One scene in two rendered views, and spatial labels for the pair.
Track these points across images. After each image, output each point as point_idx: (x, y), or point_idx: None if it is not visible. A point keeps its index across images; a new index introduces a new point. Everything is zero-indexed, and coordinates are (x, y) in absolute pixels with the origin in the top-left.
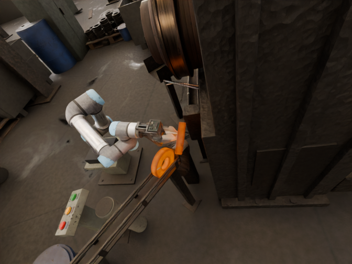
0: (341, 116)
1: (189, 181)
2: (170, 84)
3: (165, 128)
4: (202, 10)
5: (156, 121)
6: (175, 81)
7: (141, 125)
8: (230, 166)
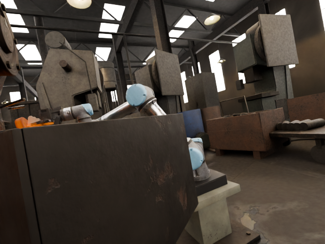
0: None
1: None
2: (16, 108)
3: (37, 118)
4: None
5: (42, 110)
6: (5, 104)
7: (57, 107)
8: None
